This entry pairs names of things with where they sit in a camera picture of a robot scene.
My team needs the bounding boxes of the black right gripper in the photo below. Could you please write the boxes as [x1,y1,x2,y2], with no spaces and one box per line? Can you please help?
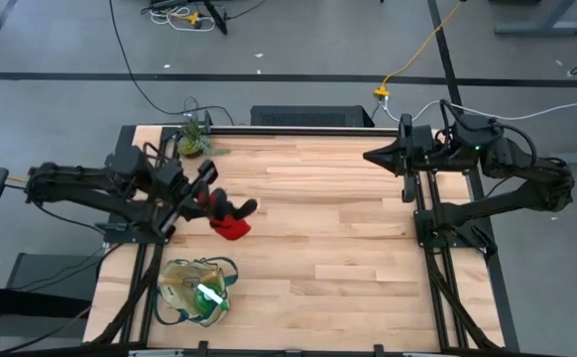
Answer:
[362,114,439,205]

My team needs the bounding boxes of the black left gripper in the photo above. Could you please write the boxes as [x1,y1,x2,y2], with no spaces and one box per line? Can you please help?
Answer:
[154,158,231,237]

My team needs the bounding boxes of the red and black gardening glove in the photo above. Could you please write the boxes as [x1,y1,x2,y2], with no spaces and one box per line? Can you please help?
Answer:
[196,186,260,242]

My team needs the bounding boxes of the green spray bottle white nozzle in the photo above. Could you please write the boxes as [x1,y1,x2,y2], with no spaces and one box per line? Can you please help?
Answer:
[190,281,232,319]

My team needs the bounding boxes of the beige gardening bag green straps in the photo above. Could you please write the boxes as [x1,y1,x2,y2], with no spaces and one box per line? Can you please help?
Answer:
[153,254,241,329]

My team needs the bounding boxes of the potted succulent plant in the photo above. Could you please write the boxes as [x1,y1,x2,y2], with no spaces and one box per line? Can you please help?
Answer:
[174,116,232,159]

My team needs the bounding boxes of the black computer tower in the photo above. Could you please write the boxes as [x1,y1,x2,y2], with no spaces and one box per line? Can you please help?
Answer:
[249,104,376,129]

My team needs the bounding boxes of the black control box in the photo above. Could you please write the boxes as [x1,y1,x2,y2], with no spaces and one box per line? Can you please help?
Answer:
[114,124,138,175]

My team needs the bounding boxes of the grey stool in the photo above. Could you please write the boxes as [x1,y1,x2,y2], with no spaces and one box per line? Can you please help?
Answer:
[0,251,105,356]

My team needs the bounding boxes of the grey desk base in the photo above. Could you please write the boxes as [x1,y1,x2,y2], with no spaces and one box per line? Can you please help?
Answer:
[493,0,577,38]

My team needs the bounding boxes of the black metal table frame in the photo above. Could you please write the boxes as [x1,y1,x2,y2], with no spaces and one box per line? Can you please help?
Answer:
[89,125,507,354]

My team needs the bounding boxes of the black braided cable sleeve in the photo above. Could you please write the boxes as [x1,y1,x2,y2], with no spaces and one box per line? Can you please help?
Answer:
[423,247,504,351]
[91,242,167,346]

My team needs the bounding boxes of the yellow extension cable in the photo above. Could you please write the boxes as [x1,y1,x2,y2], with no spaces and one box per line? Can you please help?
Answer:
[373,0,464,99]

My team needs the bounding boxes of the long black floor cable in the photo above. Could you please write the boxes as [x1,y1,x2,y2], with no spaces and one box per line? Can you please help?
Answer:
[107,0,236,126]

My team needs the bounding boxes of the white floor cable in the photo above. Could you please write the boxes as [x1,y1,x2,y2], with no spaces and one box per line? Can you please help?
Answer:
[381,92,577,125]

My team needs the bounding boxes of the white cable coil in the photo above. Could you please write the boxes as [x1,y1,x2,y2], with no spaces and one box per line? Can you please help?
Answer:
[148,5,217,34]

